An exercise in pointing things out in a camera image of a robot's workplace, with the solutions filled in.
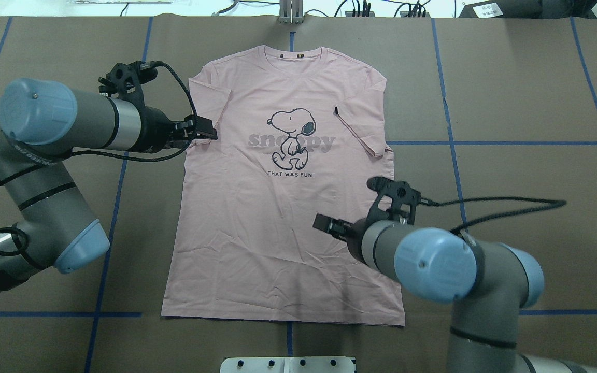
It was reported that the aluminium frame post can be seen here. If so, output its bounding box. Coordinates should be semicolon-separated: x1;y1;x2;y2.
278;0;305;24

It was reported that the black box with label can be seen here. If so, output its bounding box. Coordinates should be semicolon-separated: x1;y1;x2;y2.
457;1;543;19

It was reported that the pink Snoopy t-shirt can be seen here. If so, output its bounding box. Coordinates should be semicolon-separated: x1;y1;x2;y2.
161;45;405;326

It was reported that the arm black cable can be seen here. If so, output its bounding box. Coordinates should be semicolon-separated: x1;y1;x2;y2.
0;61;198;257
418;196;567;234

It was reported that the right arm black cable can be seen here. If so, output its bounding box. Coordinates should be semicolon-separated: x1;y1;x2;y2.
418;196;567;234

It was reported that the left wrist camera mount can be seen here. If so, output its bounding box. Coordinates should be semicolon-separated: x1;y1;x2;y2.
98;61;158;106

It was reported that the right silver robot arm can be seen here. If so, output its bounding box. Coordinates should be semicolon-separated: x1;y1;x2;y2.
313;214;597;372

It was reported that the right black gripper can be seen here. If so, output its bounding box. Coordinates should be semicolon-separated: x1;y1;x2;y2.
312;214;379;267

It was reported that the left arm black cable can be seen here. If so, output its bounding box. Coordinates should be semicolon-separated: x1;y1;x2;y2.
0;61;198;257

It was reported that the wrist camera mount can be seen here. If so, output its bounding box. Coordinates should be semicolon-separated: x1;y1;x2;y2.
365;176;421;226
98;61;158;106

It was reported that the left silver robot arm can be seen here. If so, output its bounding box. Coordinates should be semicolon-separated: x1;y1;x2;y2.
0;77;218;293

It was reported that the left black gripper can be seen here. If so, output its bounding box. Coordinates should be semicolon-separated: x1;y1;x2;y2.
135;107;218;153

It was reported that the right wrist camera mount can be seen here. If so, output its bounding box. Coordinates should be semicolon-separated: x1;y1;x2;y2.
365;176;421;226

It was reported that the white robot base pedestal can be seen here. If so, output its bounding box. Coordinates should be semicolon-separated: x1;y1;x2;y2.
220;356;358;372

